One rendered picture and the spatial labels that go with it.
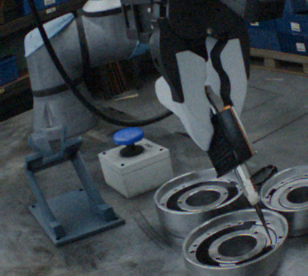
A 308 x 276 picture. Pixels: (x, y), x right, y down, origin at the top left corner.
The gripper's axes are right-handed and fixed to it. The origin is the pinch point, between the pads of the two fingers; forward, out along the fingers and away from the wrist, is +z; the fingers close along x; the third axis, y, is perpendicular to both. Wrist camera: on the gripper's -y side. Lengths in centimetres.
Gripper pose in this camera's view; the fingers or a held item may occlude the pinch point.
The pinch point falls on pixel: (221, 131)
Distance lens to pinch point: 41.8
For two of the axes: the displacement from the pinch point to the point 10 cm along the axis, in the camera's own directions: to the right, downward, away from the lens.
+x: -8.5, 3.2, -4.3
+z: 1.9, 9.3, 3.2
